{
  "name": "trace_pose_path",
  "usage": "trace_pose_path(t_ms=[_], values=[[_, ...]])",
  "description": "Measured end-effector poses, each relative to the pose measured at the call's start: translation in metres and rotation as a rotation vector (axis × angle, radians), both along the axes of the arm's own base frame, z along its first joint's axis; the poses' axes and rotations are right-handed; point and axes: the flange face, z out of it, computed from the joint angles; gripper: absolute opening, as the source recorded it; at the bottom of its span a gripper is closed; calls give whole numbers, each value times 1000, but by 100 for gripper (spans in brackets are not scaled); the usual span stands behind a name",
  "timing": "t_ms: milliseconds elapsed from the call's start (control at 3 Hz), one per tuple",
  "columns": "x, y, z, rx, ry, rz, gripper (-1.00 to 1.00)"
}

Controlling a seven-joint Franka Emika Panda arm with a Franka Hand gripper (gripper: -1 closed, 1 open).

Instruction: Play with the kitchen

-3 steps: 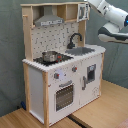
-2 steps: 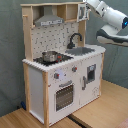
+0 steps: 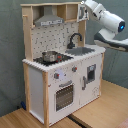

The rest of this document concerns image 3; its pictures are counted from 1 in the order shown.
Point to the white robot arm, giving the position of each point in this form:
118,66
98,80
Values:
112,25

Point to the wooden toy kitchen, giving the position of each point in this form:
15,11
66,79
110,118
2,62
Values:
40,84

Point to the grey cabinet door handle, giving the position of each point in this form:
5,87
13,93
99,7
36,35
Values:
84,83

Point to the small steel pot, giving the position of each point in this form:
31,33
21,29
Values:
49,56

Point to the red right stove knob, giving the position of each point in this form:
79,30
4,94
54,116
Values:
74,69

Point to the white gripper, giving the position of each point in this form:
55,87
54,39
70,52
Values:
91,4

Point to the grey toy sink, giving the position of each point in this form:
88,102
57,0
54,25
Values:
79,51

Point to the red left stove knob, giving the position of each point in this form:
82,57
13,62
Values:
56,75

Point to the red stove knob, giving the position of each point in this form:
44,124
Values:
56,75
74,69

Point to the black toy faucet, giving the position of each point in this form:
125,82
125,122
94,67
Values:
71,44

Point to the grey ice dispenser panel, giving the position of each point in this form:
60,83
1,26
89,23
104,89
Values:
91,73

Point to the toy oven door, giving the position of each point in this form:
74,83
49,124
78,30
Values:
64,96

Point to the black toy stovetop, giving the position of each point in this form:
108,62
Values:
60,58

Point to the grey range hood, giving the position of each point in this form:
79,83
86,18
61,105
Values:
48,18

